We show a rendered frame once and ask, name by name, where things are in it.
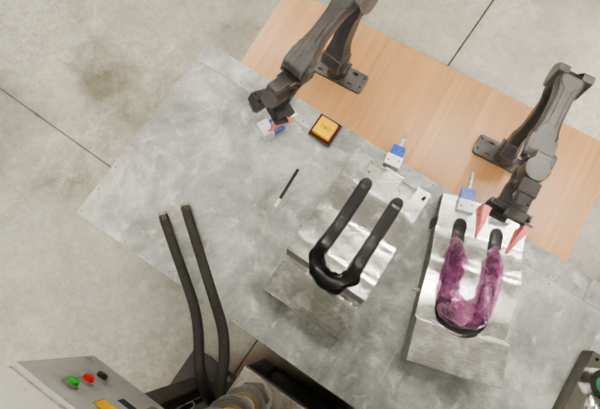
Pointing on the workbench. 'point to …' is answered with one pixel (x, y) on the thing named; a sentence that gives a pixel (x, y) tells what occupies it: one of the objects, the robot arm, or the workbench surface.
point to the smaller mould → (567, 399)
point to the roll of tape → (593, 383)
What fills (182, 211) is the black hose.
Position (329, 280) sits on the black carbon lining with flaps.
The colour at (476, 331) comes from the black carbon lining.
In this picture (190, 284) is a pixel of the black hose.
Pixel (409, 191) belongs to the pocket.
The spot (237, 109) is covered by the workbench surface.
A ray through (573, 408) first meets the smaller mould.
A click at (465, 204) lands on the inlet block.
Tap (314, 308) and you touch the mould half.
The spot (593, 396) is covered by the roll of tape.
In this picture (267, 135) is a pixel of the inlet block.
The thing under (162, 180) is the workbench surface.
